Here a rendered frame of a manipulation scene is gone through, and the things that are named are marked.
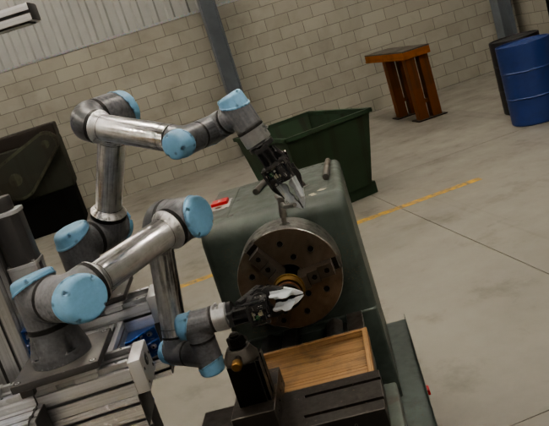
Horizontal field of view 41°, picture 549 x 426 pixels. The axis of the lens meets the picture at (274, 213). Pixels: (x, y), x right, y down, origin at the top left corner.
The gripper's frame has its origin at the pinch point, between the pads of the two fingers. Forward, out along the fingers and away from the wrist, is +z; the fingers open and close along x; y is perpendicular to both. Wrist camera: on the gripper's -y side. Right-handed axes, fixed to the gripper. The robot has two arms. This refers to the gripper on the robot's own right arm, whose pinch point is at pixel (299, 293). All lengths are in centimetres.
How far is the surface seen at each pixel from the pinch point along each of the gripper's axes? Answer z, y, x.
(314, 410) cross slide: 2.4, 44.2, -11.2
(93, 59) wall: -350, -965, 108
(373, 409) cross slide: 16, 50, -11
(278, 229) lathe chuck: -2.5, -15.2, 15.2
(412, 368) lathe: 23, -47, -55
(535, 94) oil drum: 210, -629, -78
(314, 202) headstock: 8.2, -33.1, 15.8
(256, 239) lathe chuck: -9.5, -15.0, 14.1
